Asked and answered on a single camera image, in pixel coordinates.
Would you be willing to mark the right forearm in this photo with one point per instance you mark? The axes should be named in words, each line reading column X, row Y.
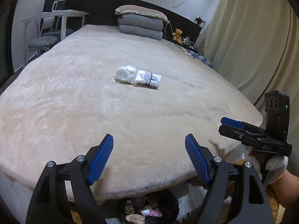
column 286, row 189

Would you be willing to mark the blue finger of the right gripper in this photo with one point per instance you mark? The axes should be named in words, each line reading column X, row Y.
column 232, row 123
column 245, row 137

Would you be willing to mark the brown teddy bear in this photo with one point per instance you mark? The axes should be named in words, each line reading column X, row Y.
column 177, row 36

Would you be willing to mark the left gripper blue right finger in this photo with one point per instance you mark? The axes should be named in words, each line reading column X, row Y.
column 249, row 204

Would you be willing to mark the white side table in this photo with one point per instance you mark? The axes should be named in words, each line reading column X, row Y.
column 64, row 14

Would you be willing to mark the white printed wrapper bundle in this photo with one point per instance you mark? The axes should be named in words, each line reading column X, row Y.
column 147, row 78

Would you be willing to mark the white tissue ball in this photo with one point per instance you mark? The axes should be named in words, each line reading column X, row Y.
column 126, row 74

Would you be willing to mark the blue patterned cloth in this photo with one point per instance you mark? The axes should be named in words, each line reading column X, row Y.
column 196, row 56

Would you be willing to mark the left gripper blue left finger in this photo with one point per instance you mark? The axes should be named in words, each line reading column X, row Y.
column 49, row 202

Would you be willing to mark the cream curtain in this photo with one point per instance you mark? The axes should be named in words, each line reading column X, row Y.
column 253, row 45

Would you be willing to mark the nightstand clutter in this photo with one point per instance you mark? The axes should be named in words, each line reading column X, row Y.
column 188, row 44

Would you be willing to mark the brown paper bag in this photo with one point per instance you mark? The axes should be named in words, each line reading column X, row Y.
column 135, row 219

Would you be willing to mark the grey cushioned chair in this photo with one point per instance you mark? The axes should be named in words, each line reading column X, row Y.
column 48, row 35

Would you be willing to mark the folded grey quilt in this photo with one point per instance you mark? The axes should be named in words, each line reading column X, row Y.
column 141, row 25

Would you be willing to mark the black plant ornament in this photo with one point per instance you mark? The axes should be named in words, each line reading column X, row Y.
column 199, row 21

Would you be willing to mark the white gloved right hand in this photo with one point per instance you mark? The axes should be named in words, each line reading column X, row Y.
column 273, row 170

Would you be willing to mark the black trash bag bin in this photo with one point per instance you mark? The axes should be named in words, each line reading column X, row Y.
column 163, row 201

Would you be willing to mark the beige lace-trimmed pillow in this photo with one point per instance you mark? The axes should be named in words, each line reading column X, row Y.
column 126, row 9

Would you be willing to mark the beige plush bed blanket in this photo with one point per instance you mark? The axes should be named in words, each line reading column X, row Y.
column 66, row 101

